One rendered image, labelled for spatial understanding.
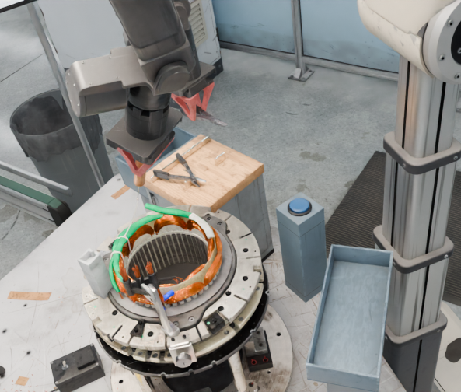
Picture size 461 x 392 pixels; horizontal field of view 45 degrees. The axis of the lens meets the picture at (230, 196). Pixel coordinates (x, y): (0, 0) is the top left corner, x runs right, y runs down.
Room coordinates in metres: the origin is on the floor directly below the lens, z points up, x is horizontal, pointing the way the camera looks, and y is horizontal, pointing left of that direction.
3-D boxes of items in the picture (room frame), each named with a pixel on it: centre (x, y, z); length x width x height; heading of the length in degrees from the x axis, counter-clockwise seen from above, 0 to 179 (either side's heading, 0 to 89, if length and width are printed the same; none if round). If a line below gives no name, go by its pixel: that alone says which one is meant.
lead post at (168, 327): (0.54, 0.13, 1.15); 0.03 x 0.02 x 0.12; 36
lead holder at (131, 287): (0.55, 0.15, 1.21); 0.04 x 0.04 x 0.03; 44
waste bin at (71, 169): (2.22, 0.71, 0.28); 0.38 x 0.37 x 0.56; 139
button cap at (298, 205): (0.82, -0.13, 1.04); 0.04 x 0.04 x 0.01
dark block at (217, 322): (0.54, 0.06, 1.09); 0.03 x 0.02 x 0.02; 121
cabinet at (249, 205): (0.96, 0.05, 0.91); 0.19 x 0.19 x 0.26; 39
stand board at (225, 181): (0.96, 0.05, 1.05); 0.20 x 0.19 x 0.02; 39
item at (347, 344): (0.54, -0.16, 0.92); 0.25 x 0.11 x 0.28; 156
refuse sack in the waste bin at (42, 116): (2.22, 0.71, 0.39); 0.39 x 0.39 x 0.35
